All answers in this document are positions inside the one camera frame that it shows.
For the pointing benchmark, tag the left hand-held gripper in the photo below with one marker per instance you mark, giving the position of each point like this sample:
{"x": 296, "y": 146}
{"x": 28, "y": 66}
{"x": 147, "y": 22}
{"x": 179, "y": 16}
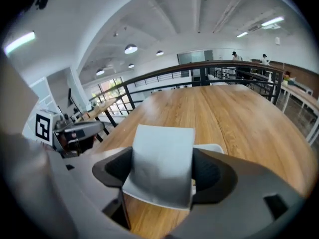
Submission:
{"x": 46, "y": 128}

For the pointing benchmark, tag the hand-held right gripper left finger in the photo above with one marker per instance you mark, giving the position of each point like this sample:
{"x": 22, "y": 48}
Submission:
{"x": 99, "y": 168}

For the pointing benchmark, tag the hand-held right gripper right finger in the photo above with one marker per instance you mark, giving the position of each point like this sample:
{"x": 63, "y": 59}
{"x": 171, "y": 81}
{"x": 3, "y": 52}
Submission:
{"x": 236, "y": 208}

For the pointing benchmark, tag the white paper sheet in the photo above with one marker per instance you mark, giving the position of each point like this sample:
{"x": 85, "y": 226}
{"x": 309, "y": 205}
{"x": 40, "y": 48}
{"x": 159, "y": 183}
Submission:
{"x": 162, "y": 163}

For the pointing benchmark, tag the black stand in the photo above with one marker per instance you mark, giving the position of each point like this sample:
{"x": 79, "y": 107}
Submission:
{"x": 70, "y": 96}

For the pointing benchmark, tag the window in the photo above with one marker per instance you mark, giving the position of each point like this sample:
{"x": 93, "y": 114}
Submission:
{"x": 112, "y": 93}

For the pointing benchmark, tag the black dome pendant lamp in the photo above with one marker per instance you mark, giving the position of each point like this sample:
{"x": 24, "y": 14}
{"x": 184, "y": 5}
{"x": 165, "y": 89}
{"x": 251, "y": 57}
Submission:
{"x": 130, "y": 49}
{"x": 100, "y": 72}
{"x": 160, "y": 53}
{"x": 131, "y": 66}

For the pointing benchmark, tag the square wooden table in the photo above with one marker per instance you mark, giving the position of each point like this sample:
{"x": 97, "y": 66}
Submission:
{"x": 236, "y": 123}

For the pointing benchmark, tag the black metal railing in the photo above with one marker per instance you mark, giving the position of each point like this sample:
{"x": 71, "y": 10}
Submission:
{"x": 174, "y": 70}

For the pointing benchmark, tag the ceiling tube light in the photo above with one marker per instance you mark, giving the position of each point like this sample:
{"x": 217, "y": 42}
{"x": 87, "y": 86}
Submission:
{"x": 20, "y": 42}
{"x": 272, "y": 21}
{"x": 242, "y": 35}

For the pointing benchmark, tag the long wooden desk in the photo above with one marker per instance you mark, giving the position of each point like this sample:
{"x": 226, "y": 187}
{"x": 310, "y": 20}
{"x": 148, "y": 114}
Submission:
{"x": 301, "y": 96}

